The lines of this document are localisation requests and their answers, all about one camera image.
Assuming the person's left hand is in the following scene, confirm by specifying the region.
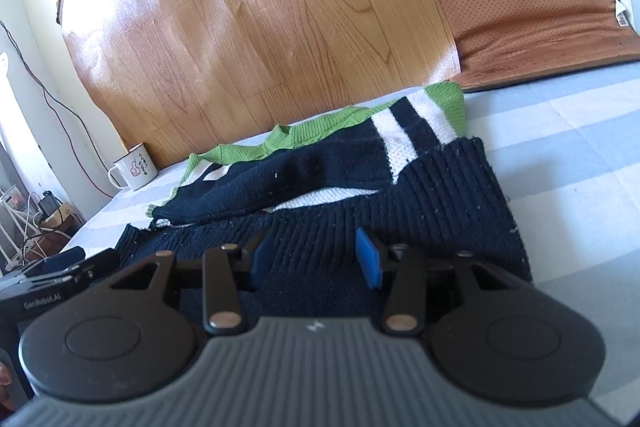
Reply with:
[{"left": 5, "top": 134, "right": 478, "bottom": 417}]
[{"left": 0, "top": 361, "right": 16, "bottom": 412}]

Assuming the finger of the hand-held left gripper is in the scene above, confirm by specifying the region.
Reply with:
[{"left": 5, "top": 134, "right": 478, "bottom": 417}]
[
  {"left": 41, "top": 246, "right": 87, "bottom": 277},
  {"left": 74, "top": 249, "right": 122, "bottom": 284}
]

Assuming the green navy white knit sweater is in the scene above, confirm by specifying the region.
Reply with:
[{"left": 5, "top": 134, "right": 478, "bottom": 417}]
[{"left": 116, "top": 82, "right": 534, "bottom": 324}]

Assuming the thin dark wall cable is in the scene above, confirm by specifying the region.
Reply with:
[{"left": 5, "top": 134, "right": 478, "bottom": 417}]
[{"left": 0, "top": 20, "right": 114, "bottom": 200}]

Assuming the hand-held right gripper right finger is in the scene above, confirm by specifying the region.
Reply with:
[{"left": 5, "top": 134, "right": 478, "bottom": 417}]
[{"left": 354, "top": 228, "right": 527, "bottom": 336}]

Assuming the white enamel mug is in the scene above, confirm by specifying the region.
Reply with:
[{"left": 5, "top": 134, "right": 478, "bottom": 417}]
[{"left": 107, "top": 144, "right": 161, "bottom": 191}]

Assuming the white wire rack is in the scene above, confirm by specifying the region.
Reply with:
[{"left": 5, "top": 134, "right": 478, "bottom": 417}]
[{"left": 0, "top": 189, "right": 47, "bottom": 272}]

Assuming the wood pattern board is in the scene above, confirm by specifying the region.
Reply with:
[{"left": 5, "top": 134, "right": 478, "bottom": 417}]
[{"left": 59, "top": 0, "right": 463, "bottom": 171}]

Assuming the striped light blue bed sheet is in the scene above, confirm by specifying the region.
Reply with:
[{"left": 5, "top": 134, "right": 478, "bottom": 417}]
[{"left": 60, "top": 62, "right": 640, "bottom": 427}]

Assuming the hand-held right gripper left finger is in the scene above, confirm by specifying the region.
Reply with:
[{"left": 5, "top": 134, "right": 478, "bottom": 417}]
[{"left": 107, "top": 229, "right": 275, "bottom": 336}]

